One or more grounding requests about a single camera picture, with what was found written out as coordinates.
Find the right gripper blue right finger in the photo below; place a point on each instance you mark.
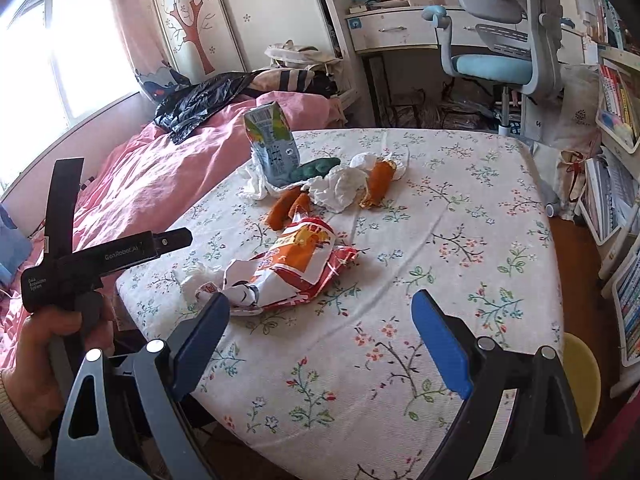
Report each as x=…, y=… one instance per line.
x=447, y=340

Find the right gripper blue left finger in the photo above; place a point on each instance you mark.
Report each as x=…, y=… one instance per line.
x=193, y=342

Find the white tissue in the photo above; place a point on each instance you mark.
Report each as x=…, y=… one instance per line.
x=201, y=283
x=337, y=190

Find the red white snack bag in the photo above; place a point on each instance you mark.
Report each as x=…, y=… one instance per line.
x=294, y=269

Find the person's left hand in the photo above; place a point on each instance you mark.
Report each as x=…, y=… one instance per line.
x=30, y=384

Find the floral bed sheet mattress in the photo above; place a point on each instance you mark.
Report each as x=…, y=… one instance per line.
x=342, y=388

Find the yellow stool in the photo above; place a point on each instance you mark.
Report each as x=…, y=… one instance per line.
x=583, y=374

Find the orange peel far piece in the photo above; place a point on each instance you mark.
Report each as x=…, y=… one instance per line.
x=378, y=183

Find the black plastic bag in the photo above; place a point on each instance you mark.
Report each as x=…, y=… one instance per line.
x=186, y=109

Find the white rolling book cart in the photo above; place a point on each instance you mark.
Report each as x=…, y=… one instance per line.
x=609, y=203

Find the green plush toy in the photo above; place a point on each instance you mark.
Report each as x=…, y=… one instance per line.
x=318, y=167

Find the pink curtain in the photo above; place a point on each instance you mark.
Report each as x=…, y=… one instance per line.
x=139, y=29

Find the blue green milk carton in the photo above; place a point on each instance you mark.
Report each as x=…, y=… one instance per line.
x=271, y=140

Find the white paper shopping bag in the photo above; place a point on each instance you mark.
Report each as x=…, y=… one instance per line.
x=570, y=120

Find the white wardrobe tree decoration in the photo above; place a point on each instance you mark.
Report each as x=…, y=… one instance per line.
x=207, y=37

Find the striped beige bag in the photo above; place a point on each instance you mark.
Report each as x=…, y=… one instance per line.
x=300, y=69

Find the blue grey desk chair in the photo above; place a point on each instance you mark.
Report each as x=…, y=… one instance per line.
x=523, y=38

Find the white desk with drawers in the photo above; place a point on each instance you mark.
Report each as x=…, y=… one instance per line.
x=400, y=55

